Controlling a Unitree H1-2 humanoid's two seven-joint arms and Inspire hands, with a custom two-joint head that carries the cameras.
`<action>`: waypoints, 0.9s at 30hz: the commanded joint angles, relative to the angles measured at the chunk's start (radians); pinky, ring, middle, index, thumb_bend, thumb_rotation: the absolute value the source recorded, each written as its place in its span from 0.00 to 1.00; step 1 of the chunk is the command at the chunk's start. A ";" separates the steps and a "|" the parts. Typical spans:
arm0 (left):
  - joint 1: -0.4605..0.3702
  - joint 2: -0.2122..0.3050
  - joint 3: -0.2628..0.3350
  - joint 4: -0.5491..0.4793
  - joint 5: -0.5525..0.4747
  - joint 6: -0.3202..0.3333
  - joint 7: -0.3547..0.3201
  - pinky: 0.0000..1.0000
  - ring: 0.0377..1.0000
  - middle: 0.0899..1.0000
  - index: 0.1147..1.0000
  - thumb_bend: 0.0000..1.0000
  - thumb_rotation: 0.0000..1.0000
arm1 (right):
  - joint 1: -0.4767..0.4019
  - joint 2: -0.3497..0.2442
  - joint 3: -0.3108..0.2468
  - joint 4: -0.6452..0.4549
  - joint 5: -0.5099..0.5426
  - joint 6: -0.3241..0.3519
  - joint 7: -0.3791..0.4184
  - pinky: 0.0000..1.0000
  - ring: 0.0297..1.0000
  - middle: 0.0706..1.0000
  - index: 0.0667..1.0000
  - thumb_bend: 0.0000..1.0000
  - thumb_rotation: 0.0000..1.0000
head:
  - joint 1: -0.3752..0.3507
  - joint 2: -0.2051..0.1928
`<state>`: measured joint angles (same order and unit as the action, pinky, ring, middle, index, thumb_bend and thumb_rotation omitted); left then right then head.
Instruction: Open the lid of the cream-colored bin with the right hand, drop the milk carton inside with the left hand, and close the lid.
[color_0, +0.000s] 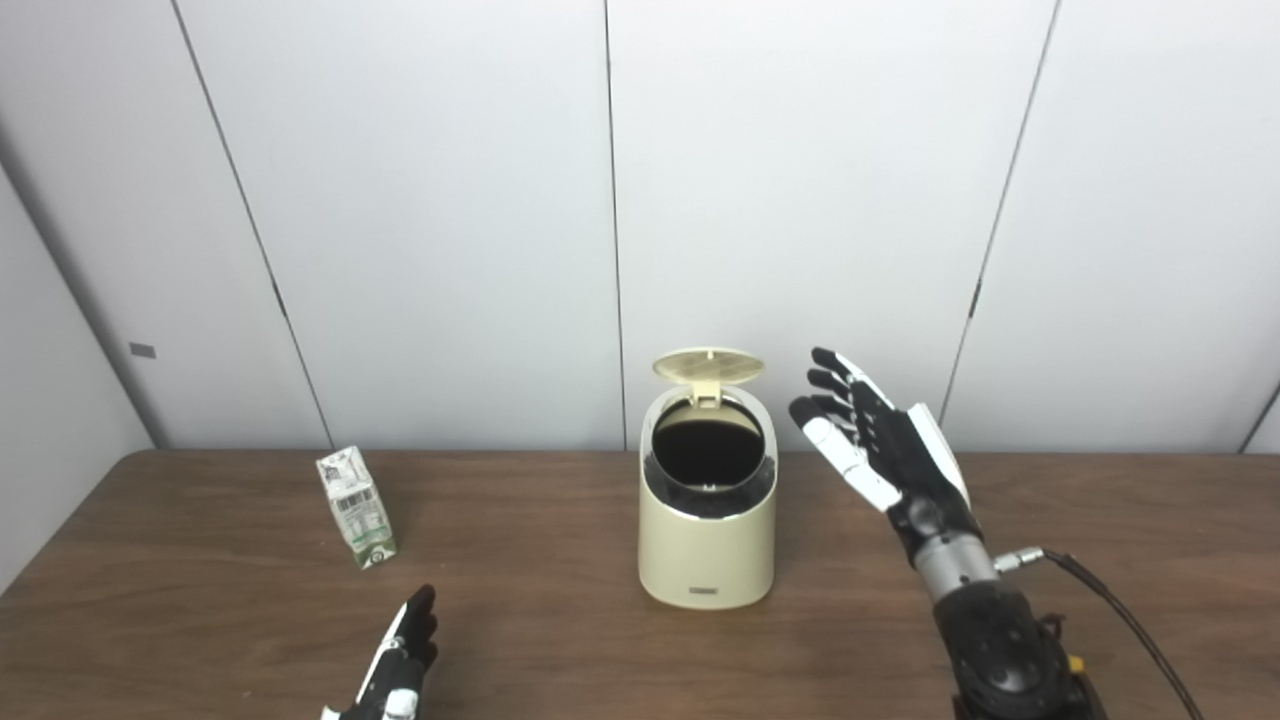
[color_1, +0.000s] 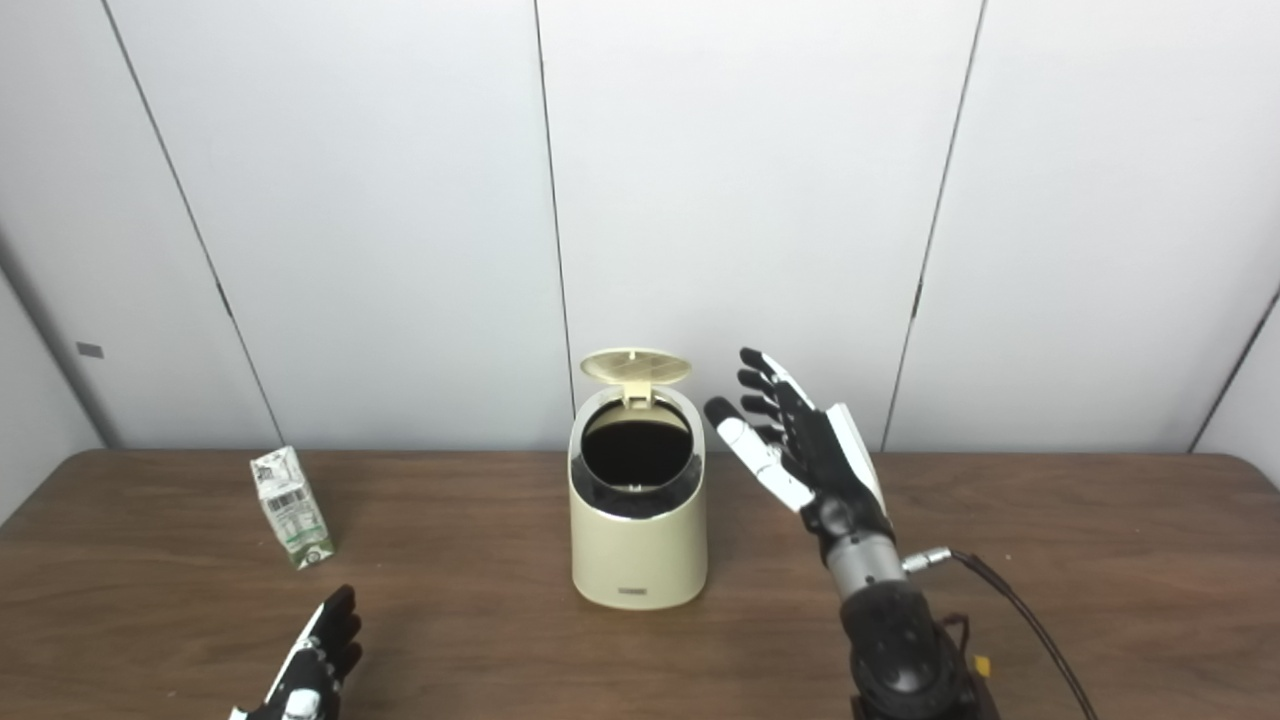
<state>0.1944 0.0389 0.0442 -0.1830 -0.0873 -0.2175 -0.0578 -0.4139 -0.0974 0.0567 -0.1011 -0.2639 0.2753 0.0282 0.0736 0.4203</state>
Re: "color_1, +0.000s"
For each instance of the cream-colored lidded bin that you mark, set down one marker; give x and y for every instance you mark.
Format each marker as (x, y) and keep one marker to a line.
(638, 540)

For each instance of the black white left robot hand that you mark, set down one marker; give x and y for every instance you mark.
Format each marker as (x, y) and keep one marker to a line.
(305, 670)

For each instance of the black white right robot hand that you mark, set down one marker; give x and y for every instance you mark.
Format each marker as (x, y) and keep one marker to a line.
(825, 450)

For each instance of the small gray wall plate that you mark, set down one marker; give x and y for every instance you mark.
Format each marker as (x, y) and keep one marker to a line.
(90, 350)

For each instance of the white green milk carton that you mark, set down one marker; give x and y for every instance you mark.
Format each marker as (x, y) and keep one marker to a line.
(292, 510)

